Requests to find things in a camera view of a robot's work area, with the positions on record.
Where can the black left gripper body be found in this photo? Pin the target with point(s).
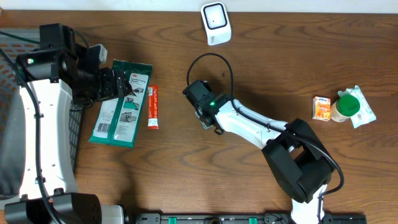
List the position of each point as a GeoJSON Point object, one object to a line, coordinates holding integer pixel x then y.
{"type": "Point", "coordinates": [102, 85]}

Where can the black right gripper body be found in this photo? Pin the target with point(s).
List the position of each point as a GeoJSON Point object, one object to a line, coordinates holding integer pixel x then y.
{"type": "Point", "coordinates": [199, 116]}

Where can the white green packet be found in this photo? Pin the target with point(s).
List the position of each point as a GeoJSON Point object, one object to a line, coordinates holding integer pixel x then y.
{"type": "Point", "coordinates": [118, 119]}

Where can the red orange stick packet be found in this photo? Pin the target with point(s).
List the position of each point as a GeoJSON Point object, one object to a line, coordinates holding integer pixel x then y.
{"type": "Point", "coordinates": [153, 107]}

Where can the orange tissue pack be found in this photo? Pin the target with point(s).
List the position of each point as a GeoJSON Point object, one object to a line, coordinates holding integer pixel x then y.
{"type": "Point", "coordinates": [321, 108]}

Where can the light green tissue packet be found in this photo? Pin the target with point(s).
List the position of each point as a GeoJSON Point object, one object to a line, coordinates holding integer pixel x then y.
{"type": "Point", "coordinates": [365, 114]}

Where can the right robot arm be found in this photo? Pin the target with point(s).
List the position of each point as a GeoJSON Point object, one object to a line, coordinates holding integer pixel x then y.
{"type": "Point", "coordinates": [298, 160]}

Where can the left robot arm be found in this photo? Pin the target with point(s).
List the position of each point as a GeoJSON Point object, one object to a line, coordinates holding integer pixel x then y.
{"type": "Point", "coordinates": [52, 78]}

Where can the white barcode scanner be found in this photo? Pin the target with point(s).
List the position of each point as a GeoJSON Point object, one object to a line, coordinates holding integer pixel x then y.
{"type": "Point", "coordinates": [216, 23]}

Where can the grey plastic mesh basket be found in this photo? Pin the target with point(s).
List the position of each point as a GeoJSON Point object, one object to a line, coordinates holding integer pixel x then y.
{"type": "Point", "coordinates": [13, 121]}

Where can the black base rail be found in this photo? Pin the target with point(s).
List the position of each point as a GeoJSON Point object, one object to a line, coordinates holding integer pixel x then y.
{"type": "Point", "coordinates": [267, 218]}

